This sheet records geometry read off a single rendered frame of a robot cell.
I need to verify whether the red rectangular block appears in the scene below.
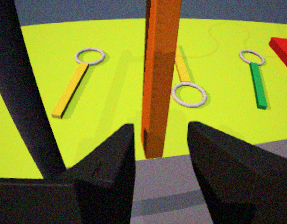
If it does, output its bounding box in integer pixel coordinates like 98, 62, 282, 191
268, 37, 287, 65

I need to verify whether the green handle with grey loop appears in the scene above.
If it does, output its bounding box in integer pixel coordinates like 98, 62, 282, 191
239, 49, 267, 111

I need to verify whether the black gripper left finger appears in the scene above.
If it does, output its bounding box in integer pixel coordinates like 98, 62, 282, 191
0, 123, 135, 224

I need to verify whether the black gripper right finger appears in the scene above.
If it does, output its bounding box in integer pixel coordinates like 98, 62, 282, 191
187, 120, 287, 224

